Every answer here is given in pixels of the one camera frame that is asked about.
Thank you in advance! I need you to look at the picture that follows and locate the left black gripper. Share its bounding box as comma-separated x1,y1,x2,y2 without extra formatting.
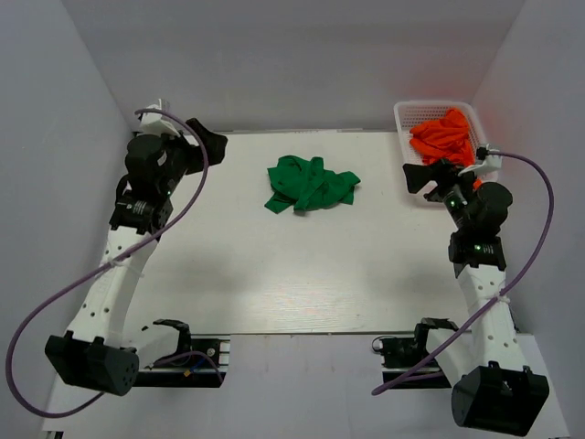
159,119,228,196

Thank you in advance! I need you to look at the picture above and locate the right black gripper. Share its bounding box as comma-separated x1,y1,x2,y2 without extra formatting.
403,157,485,231

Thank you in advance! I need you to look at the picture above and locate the green t shirt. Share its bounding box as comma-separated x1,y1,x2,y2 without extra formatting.
264,155,361,214

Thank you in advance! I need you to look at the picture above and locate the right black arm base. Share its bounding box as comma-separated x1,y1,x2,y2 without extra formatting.
371,317,458,390

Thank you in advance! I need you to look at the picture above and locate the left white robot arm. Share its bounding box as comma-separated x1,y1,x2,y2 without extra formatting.
45,118,228,396

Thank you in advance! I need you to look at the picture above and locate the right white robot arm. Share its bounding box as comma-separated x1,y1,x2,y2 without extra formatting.
403,160,549,437

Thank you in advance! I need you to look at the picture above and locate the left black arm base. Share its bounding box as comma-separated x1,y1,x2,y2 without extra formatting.
122,319,230,389

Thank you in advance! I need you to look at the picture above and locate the orange t shirt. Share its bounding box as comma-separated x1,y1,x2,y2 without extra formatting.
409,107,475,171

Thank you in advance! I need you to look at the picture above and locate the white plastic basket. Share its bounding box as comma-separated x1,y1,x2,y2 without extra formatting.
394,101,498,209

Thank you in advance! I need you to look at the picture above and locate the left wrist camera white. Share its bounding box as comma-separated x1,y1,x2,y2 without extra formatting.
138,98,179,137

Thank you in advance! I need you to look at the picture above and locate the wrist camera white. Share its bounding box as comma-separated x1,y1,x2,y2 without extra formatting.
458,144,503,177
138,98,179,137

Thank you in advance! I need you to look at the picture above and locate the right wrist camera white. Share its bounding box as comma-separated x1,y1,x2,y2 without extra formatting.
458,144,503,177

